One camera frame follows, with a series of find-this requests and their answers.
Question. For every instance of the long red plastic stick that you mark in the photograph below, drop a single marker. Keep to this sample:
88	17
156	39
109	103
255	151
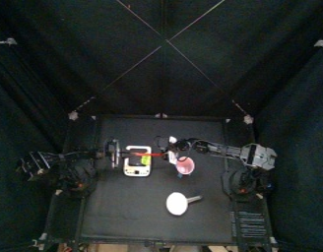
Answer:
148	154

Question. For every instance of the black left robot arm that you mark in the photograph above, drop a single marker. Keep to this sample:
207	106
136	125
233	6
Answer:
58	164

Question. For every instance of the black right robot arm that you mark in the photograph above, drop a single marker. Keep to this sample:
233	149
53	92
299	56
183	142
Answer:
237	157

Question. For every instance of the small lime green toy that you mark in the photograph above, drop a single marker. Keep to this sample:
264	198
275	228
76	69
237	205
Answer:
145	160

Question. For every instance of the pale pink plastic cup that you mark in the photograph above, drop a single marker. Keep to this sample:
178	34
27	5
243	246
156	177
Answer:
184	166

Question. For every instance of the silver frame corner bracket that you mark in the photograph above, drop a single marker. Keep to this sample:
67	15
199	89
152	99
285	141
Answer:
160	115
9	41
248	119
322	43
72	115
39	239

